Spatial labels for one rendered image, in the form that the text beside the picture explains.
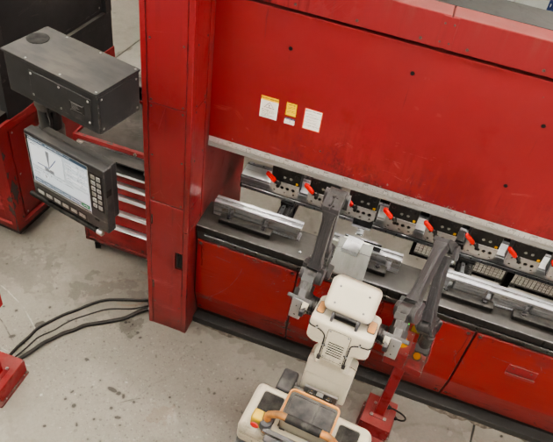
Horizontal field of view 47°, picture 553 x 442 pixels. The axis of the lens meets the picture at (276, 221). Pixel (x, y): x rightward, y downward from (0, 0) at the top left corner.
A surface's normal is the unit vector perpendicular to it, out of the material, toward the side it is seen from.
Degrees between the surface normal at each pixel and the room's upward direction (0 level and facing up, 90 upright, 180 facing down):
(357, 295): 48
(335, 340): 82
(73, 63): 0
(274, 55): 90
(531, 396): 90
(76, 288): 0
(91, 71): 0
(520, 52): 90
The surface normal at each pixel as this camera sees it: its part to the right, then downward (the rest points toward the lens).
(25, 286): 0.12, -0.72
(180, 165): -0.32, 0.63
